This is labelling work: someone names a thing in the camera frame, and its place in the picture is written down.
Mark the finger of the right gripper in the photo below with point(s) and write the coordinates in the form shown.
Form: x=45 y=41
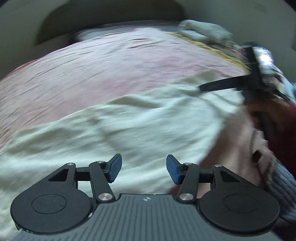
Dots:
x=238 y=83

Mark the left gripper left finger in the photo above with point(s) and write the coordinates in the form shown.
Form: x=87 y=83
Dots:
x=101 y=175

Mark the right hand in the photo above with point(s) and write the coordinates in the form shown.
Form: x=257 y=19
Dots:
x=245 y=152

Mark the maroon right sleeve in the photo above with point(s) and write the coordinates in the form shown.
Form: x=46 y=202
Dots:
x=283 y=144

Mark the white lace pants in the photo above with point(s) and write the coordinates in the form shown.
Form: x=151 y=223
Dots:
x=144 y=128

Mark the dark upholstered headboard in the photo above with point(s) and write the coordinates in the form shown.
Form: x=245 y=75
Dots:
x=78 y=15

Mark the pink bed sheet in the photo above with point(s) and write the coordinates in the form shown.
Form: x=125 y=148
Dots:
x=96 y=71

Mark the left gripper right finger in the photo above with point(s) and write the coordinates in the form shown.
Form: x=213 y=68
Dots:
x=186 y=177

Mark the light blue folded blanket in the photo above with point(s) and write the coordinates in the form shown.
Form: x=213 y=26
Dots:
x=207 y=33

